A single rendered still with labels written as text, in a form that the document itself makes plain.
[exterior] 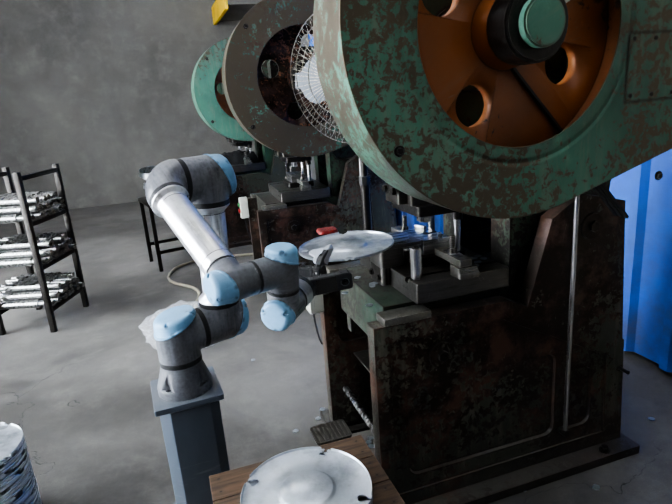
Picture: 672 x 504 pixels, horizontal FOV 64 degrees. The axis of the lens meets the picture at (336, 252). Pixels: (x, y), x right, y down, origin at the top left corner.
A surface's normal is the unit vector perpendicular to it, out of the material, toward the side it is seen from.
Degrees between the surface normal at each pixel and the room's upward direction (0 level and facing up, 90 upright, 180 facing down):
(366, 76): 90
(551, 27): 90
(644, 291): 90
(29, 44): 90
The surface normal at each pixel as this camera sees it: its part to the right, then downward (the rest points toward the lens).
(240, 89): 0.29, 0.25
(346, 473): -0.07, -0.96
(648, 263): -0.95, 0.15
